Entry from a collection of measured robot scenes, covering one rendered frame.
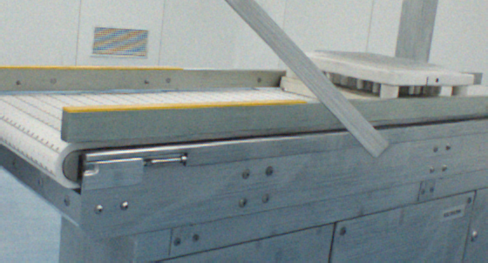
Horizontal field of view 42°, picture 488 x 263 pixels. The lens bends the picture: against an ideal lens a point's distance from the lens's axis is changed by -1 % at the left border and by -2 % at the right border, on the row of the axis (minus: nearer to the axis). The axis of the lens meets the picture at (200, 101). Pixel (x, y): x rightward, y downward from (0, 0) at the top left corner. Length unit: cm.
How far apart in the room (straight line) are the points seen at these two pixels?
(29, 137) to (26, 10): 523
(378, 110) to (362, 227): 24
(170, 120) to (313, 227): 39
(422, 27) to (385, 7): 357
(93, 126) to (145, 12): 565
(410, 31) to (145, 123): 99
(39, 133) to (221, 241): 30
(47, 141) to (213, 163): 20
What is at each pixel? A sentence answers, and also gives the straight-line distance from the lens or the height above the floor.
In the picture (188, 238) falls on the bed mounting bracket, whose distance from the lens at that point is 83.
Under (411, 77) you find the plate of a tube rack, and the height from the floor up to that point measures 91.
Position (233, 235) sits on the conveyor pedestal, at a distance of 88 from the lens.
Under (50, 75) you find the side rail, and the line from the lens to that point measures 92.
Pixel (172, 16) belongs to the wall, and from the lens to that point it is 640.
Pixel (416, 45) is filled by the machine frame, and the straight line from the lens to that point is 156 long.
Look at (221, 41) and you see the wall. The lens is 669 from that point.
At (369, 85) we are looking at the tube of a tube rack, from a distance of 110.
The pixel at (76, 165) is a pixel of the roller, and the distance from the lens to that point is 66.
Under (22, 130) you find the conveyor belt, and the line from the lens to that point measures 75.
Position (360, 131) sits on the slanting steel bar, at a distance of 78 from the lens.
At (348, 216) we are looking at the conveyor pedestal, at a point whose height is 69.
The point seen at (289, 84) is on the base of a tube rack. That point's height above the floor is 86.
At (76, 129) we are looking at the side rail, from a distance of 64.
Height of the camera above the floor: 101
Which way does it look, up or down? 10 degrees down
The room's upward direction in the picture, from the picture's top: 6 degrees clockwise
